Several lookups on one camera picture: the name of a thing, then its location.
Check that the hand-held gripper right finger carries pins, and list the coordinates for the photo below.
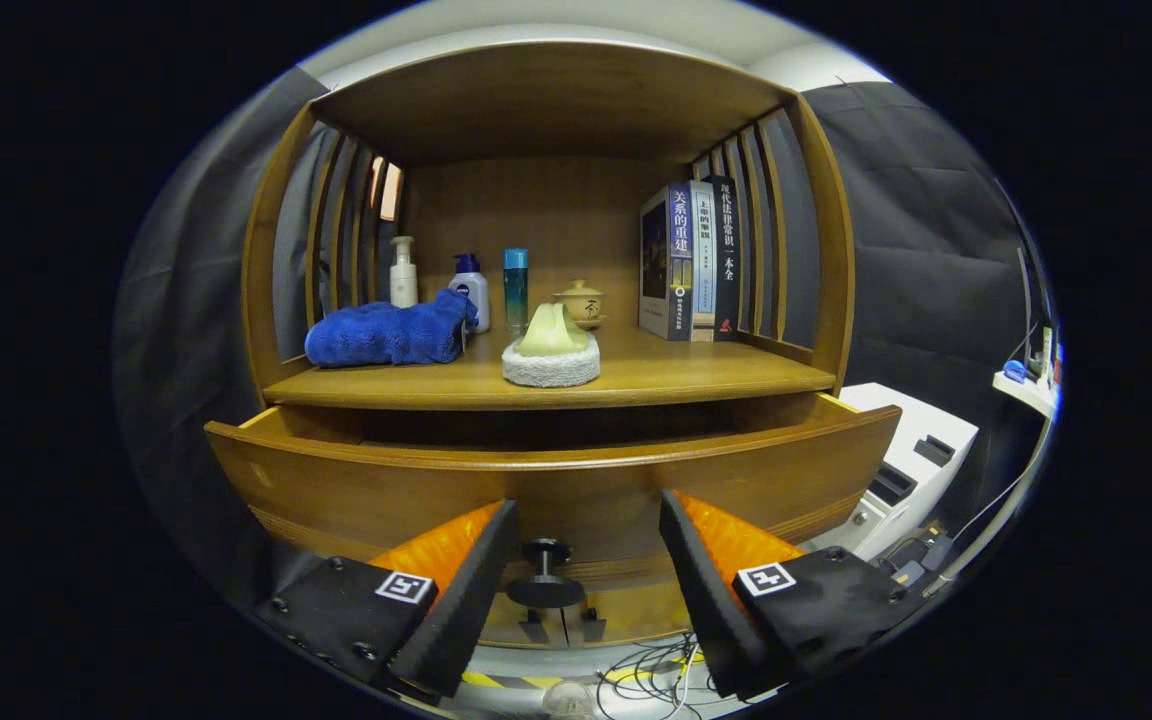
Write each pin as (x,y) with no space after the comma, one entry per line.
(711,600)

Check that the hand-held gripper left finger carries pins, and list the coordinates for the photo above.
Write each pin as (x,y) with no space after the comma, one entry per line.
(466,605)

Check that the black drawer knob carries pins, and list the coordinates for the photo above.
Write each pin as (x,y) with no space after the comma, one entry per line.
(546,592)

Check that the wooden drawer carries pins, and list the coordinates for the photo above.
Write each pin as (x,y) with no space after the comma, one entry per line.
(586,490)

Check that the wooden countertop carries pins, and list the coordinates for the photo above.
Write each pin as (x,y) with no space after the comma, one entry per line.
(696,365)

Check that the wooden cabinet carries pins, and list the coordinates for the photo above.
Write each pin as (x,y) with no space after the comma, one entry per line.
(546,100)

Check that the white box unit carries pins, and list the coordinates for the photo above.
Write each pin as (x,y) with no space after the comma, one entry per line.
(896,415)

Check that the blue towel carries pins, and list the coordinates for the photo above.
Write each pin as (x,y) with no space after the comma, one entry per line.
(386,335)

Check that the white lotion bottle blue cap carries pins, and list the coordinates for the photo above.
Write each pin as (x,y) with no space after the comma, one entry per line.
(474,290)

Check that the clear blue bottle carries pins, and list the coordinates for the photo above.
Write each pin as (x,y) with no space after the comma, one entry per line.
(516,290)

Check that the beige lidded tea cup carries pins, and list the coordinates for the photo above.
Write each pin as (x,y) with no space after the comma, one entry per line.
(586,305)

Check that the white pump bottle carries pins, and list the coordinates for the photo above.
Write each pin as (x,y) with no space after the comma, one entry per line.
(403,285)

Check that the white spine book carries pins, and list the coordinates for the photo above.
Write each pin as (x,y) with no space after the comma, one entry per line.
(703,260)

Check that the black spine book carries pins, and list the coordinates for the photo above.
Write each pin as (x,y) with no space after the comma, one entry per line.
(728,260)

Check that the blue spine book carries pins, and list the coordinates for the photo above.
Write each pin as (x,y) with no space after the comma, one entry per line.
(679,260)

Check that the white side desk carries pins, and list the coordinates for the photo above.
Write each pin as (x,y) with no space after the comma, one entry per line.
(1026,392)

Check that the small blue object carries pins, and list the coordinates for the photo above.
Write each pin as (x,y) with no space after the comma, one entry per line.
(1014,371)

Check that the pale slim bottle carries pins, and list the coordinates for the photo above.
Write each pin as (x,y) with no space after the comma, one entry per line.
(1046,350)

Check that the black backdrop cloth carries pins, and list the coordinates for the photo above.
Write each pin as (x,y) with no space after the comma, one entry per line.
(926,230)

